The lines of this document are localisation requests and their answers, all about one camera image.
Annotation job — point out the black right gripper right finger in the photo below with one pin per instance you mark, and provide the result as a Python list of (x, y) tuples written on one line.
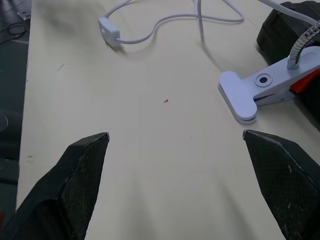
[(285, 185)]

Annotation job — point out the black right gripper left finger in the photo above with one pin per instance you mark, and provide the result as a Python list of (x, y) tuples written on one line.
[(62, 190)]

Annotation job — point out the white clamp lamp with gooseneck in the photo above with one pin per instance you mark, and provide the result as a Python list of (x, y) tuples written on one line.
[(252, 90)]

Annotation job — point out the black box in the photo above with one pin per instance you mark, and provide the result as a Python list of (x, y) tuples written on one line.
[(282, 35)]

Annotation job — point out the clear plastic piece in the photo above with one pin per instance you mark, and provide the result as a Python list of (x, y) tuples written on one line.
[(25, 13)]

